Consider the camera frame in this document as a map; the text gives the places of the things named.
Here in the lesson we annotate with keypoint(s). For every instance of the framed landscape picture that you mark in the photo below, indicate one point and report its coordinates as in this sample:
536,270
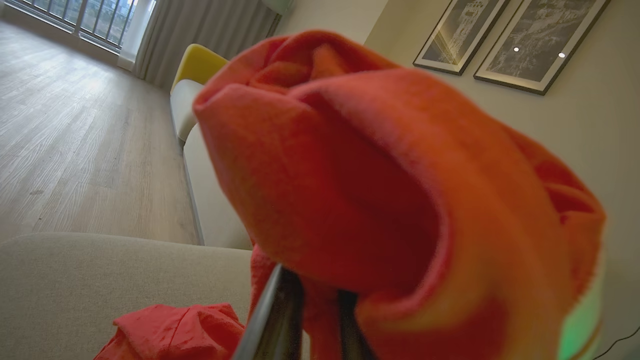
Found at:
540,42

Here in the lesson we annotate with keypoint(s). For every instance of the yellow upholstered sofa frame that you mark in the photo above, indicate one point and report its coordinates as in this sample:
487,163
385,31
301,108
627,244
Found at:
197,62

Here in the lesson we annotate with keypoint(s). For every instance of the small beige seat cushion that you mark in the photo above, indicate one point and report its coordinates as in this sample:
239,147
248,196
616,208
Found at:
184,107

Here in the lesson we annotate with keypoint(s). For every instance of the long beige seat cushion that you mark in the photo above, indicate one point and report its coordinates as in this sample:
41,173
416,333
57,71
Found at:
215,200

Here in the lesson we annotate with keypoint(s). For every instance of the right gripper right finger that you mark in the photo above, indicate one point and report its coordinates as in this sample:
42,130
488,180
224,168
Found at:
351,330

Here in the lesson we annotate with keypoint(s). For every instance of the orange fleece garment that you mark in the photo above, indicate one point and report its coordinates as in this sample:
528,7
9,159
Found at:
350,175

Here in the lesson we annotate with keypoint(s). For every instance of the grey curtain beside lamp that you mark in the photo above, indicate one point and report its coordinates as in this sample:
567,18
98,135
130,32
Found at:
210,35

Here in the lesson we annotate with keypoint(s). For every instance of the framed tower picture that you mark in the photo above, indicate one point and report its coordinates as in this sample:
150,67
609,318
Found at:
457,32

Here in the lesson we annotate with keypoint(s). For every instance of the red crumpled garment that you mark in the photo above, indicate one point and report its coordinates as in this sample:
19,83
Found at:
175,332

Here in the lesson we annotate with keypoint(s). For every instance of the balcony railing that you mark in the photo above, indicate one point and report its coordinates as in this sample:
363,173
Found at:
85,17

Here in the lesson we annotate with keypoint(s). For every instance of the wide beige seat cushion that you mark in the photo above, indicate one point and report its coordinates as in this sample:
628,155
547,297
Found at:
100,285

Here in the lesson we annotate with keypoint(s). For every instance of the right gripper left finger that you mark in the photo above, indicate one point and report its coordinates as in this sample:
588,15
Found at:
280,320

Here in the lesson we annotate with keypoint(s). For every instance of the white sheer curtain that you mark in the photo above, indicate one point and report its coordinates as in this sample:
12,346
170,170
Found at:
136,32

